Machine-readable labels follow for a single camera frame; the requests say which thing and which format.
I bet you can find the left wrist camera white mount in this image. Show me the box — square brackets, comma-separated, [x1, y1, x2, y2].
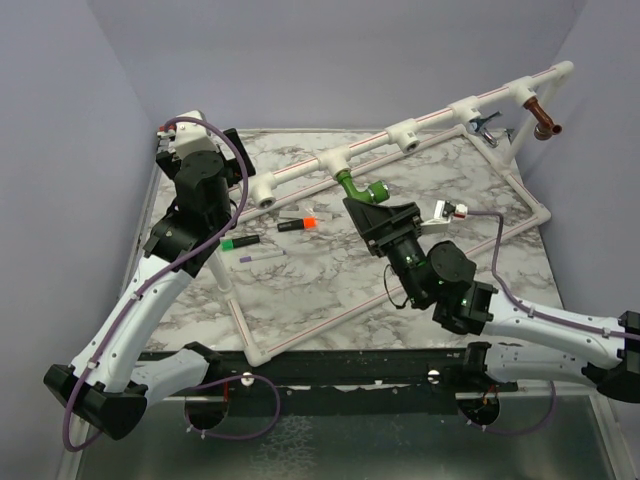
[157, 122, 220, 159]

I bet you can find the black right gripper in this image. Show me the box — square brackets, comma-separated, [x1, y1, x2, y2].
[343, 197, 427, 307]

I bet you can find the clear plastic bag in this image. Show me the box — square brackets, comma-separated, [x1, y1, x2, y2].
[278, 202, 333, 221]

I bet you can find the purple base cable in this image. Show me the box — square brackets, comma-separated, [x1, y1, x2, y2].
[464, 384, 559, 435]
[185, 372, 282, 442]

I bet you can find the brown copper faucet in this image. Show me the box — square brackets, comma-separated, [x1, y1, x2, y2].
[523, 96, 563, 141]

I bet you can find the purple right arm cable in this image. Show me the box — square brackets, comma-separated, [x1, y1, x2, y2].
[464, 209, 640, 341]

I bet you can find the grey metal faucet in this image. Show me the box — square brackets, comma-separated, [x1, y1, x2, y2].
[467, 111, 502, 149]

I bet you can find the green water faucet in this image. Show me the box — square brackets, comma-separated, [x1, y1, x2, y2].
[334, 169, 391, 206]

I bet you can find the orange capped black marker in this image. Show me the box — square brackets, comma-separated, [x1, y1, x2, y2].
[277, 217, 317, 232]

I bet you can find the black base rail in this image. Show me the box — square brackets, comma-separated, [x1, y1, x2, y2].
[139, 349, 521, 417]

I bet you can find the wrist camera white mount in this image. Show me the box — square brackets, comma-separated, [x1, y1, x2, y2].
[420, 200, 469, 235]
[157, 122, 220, 159]

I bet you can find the white pvc pipe frame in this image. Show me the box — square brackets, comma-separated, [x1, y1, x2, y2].
[209, 61, 573, 362]

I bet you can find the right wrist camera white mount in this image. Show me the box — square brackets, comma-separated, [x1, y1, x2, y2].
[420, 200, 469, 235]

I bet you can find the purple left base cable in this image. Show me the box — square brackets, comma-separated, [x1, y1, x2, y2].
[185, 372, 282, 442]

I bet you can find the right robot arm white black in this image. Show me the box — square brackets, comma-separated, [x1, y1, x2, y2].
[343, 198, 639, 403]

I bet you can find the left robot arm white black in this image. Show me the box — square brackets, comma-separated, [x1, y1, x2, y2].
[44, 117, 255, 452]

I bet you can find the purple capped white pen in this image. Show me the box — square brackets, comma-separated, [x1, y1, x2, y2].
[239, 250, 287, 264]

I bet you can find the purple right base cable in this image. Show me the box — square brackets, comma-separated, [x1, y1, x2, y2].
[464, 384, 559, 435]

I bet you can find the green capped black marker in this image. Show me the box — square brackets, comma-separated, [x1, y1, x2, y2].
[220, 235, 260, 251]

